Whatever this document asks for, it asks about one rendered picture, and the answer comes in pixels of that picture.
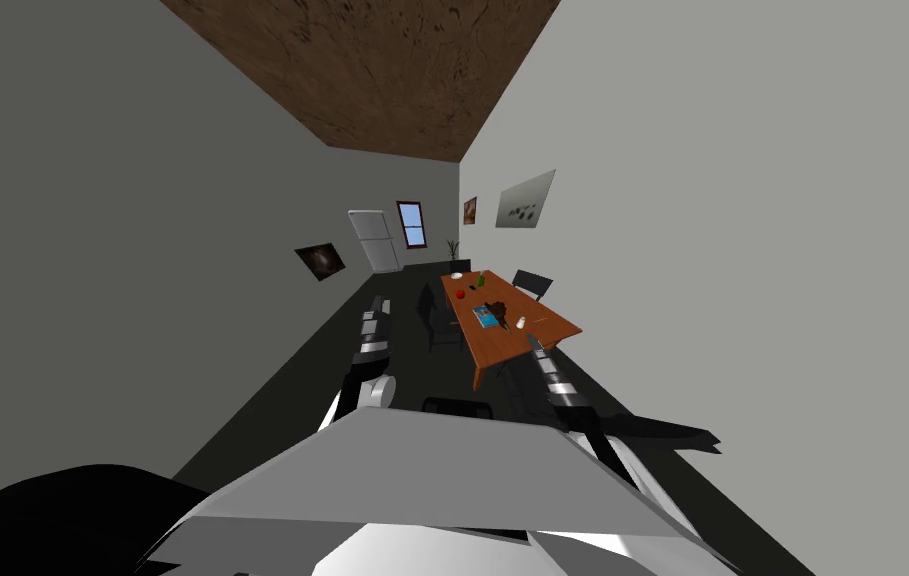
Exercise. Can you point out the dark brown picture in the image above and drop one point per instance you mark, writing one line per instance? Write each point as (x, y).
(320, 261)

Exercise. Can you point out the dark brown lumpy object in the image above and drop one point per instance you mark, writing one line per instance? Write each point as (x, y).
(496, 309)

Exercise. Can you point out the green potted plant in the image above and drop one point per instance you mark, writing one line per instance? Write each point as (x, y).
(453, 250)

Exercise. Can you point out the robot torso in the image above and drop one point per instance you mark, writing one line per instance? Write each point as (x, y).
(438, 472)

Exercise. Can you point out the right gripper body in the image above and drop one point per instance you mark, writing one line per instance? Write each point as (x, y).
(535, 344)

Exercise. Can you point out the blue book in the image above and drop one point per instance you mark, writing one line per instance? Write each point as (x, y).
(488, 318)

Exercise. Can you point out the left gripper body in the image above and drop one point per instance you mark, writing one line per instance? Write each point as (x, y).
(377, 309)

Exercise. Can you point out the window with brown frame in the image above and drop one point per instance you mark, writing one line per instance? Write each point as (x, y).
(412, 225)

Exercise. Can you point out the black chair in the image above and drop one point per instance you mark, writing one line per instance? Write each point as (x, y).
(533, 283)
(436, 318)

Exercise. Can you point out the orange-brown wooden table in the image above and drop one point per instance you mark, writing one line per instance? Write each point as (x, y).
(502, 340)

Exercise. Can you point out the small orange-brown picture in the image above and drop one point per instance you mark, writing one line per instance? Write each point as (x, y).
(470, 210)

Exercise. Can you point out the white refrigerator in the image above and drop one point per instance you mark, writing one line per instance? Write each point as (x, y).
(375, 240)

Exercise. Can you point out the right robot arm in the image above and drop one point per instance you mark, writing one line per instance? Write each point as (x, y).
(574, 404)

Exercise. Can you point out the large pale grey picture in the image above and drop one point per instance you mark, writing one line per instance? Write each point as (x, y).
(526, 200)

